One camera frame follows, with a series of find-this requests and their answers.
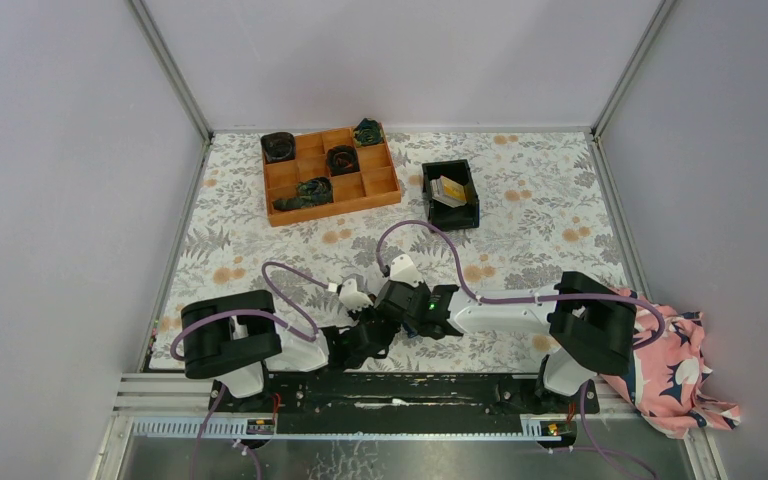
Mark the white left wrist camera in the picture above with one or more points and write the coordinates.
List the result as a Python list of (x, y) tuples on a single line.
[(352, 298)]

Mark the floral table mat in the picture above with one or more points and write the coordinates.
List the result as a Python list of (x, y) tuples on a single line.
[(542, 213)]

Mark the stack of cards in bin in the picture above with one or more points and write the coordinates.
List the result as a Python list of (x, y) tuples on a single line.
[(448, 192)]

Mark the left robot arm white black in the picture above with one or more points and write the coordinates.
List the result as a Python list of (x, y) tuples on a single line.
[(238, 340)]

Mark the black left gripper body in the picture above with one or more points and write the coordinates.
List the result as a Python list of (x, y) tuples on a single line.
[(368, 313)]

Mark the green rolled belt top-right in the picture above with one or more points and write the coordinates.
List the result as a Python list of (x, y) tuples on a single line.
[(368, 133)]

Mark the blue leather card holder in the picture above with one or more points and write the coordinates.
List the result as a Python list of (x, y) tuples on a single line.
[(410, 332)]

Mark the green rolled belt front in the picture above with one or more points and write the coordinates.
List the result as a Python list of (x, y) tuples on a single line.
[(308, 194)]

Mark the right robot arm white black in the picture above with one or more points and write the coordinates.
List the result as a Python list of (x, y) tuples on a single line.
[(593, 327)]

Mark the pink patterned cloth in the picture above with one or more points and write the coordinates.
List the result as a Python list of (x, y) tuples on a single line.
[(665, 379)]

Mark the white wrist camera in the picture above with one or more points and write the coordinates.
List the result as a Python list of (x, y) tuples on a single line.
[(352, 298), (403, 269)]

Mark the black plastic card bin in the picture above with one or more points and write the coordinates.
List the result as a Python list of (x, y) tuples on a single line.
[(441, 216)]

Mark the black rolled belt centre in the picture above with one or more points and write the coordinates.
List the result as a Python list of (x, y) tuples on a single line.
[(341, 160)]

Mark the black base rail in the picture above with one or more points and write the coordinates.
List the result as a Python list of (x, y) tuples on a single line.
[(405, 403)]

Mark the orange wooden compartment tray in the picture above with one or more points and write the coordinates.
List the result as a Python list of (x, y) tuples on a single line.
[(375, 185)]

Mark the black rolled belt top-left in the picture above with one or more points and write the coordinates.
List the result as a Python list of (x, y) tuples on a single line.
[(278, 147)]

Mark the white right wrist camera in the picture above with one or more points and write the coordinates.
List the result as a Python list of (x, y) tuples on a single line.
[(403, 269)]

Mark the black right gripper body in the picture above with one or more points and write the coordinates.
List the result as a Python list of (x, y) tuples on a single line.
[(421, 286)]

